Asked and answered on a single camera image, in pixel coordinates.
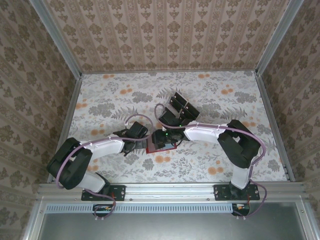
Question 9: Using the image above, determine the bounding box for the small electronics board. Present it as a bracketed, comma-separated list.
[92, 203, 115, 217]
[232, 202, 251, 216]

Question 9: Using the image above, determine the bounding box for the black card with pink chip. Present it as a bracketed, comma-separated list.
[169, 96, 185, 112]
[185, 101, 201, 116]
[181, 107, 198, 121]
[172, 91, 189, 104]

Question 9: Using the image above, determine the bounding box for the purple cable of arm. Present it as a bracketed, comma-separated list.
[56, 113, 151, 222]
[154, 103, 270, 221]

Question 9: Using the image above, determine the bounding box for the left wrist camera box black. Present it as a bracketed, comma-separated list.
[124, 121, 149, 140]

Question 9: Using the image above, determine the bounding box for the grey slotted cable duct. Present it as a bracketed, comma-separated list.
[46, 202, 235, 214]

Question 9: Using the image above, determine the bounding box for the aluminium table side rail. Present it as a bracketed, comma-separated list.
[47, 73, 83, 185]
[254, 72, 295, 182]

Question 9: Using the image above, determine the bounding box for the floral patterned table cover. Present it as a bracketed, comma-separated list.
[48, 70, 288, 185]

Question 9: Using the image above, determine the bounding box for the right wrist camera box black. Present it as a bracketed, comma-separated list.
[158, 109, 187, 129]

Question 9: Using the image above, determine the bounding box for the aluminium frame corner post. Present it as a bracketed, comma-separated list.
[255, 0, 305, 77]
[29, 0, 83, 78]

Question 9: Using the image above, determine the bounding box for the red card holder wallet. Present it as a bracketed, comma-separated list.
[146, 136, 178, 155]

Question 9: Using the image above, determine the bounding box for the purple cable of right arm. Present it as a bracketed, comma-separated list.
[154, 103, 270, 221]

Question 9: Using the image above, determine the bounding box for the black slotted holder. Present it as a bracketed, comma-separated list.
[163, 91, 201, 125]

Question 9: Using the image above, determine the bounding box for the aluminium front mounting rail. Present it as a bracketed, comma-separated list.
[37, 182, 307, 202]

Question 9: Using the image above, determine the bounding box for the grey metal sheet panel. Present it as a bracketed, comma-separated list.
[23, 201, 311, 240]

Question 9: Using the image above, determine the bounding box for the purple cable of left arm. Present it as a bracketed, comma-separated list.
[56, 113, 151, 222]

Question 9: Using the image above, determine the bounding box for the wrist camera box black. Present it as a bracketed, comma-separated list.
[158, 109, 187, 129]
[124, 121, 149, 140]

